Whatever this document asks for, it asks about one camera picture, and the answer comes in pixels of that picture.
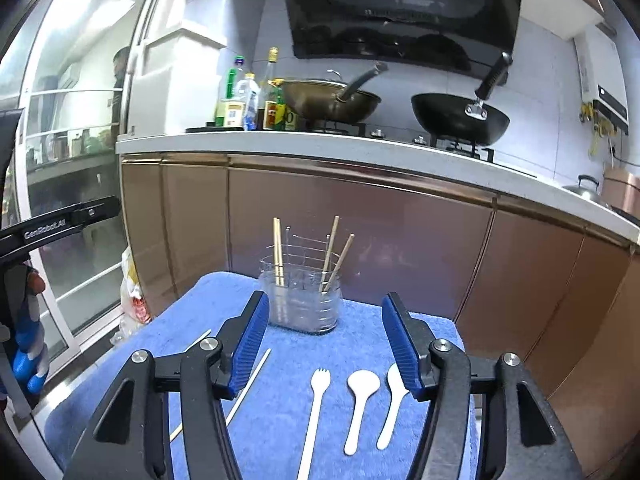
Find blue towel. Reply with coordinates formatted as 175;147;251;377
44;271;476;480

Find white water heater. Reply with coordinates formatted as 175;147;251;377
574;24;630;137

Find clear plastic bottle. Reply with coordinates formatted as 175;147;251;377
242;73;262;131

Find copper coloured pot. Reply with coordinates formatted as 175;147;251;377
602;170;640;212

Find person's left hand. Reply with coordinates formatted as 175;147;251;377
0;265;50;403

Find gas stove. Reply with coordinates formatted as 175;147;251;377
300;120;497;164

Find large green-capped oil bottle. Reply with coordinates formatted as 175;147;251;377
215;56;247;129

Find black range hood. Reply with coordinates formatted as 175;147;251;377
277;0;525;80

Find cluttered shelf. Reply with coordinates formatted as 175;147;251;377
25;127;119;172

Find steel pot lid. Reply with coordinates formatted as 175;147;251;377
562;175;609;207

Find clear glass jar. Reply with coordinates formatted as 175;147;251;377
258;227;343;335

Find brown kitchen cabinet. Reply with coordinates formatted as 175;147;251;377
117;152;640;480

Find small green yellow-labelled bottle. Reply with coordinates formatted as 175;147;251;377
278;94;299;131

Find black wok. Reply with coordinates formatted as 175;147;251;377
411;51;514;147

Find white plastic knife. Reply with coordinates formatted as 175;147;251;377
376;363;409;451

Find wooden chopstick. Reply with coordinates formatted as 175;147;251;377
320;216;340;293
276;218;286;287
272;217;282;287
324;233;355;292
182;329;213;354

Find wall cabinet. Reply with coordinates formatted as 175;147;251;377
520;0;609;42

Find glass sliding door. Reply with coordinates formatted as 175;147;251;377
0;0;173;416

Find steel wok with handle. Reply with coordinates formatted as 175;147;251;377
280;61;389;124

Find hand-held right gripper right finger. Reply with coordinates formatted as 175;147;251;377
381;291;585;480

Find white plastic fork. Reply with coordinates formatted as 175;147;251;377
297;368;331;480

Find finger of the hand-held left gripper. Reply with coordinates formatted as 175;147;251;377
0;196;122;262

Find white kitchen countertop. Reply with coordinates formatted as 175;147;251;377
115;130;640;247

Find yellow pipe fittings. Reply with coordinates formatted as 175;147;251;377
580;102;619;159

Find tall gold-capped glass bottle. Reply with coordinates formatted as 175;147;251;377
262;47;282;131

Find bundle of wooden chopsticks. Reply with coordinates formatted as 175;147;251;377
169;348;272;444

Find plastic bag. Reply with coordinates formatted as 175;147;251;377
111;246;154;347

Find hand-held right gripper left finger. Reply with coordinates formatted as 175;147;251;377
62;290;272;480

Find glass wok lid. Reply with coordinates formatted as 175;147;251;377
282;69;353;90

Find white plastic spoon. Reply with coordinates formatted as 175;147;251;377
343;370;381;456

